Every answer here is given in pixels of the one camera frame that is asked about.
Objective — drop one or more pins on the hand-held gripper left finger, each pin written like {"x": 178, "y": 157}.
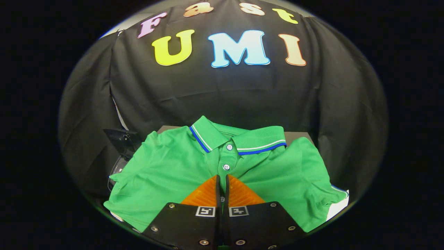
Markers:
{"x": 194, "y": 229}

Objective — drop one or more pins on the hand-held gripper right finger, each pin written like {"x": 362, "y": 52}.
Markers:
{"x": 256, "y": 229}

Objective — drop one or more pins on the green polo shirt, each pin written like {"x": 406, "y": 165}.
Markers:
{"x": 166, "y": 173}

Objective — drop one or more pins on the dark washing machine lid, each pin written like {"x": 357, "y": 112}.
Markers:
{"x": 123, "y": 140}

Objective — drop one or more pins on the white paper sheet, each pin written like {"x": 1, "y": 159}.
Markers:
{"x": 338, "y": 206}

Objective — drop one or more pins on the beige cabinet with dark top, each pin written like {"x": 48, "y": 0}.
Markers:
{"x": 298, "y": 137}

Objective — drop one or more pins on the black backdrop cloth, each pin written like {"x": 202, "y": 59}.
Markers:
{"x": 215, "y": 90}

